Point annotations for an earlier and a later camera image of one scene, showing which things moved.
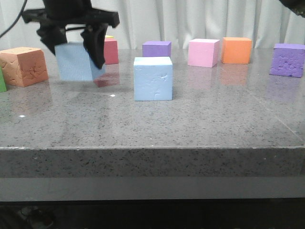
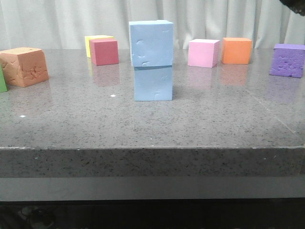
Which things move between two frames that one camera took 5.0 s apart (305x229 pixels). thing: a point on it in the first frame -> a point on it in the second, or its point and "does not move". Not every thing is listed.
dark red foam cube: [111, 51] does not move
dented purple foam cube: [288, 60] does not move
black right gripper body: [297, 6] does not move
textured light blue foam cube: [75, 64] -> [152, 42]
